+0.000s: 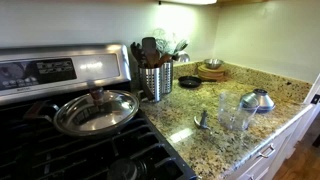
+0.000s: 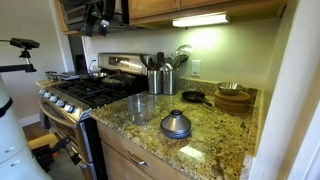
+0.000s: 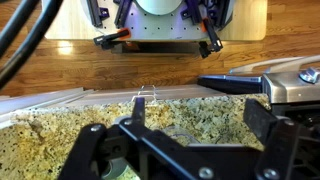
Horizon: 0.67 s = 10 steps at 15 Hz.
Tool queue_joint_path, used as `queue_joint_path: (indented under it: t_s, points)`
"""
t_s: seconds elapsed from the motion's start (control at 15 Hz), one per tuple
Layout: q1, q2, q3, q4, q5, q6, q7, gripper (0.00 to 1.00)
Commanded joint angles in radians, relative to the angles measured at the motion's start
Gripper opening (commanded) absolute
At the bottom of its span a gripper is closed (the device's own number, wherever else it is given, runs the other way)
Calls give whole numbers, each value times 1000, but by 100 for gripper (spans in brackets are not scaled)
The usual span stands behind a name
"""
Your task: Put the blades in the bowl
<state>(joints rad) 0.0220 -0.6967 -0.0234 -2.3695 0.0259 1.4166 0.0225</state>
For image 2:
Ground wooden upper cabinet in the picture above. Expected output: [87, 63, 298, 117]
[128, 0, 288, 26]

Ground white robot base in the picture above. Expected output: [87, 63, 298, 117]
[0, 76, 52, 180]

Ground clear plastic chopper bowl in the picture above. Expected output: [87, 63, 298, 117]
[128, 93, 155, 125]

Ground wooden drawer with handle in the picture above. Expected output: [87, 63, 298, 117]
[97, 122, 188, 180]

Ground stacked wooden plates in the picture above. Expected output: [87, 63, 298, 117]
[214, 90, 251, 112]

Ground under cabinet light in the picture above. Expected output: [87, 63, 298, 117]
[172, 12, 231, 27]

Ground black camera on stand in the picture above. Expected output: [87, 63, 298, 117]
[0, 38, 40, 73]

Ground stainless steel gas stove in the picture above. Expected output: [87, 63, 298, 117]
[40, 53, 148, 180]

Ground white wall outlet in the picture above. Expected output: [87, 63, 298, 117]
[191, 60, 201, 76]

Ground perforated steel utensil holder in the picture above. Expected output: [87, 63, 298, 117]
[148, 70, 162, 94]

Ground small steel pan on stove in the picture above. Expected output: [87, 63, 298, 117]
[88, 72, 108, 79]

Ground stainless steel mixing bowl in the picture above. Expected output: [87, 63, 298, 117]
[217, 82, 243, 96]

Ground small black frying pan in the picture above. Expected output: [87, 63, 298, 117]
[182, 91, 212, 106]

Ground kitchen utensils bunch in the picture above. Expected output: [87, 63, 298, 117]
[140, 45, 193, 71]

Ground silver conical chopper lid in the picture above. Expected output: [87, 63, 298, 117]
[160, 110, 192, 139]

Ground steel pan with glass lid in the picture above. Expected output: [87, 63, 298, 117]
[101, 73, 135, 87]

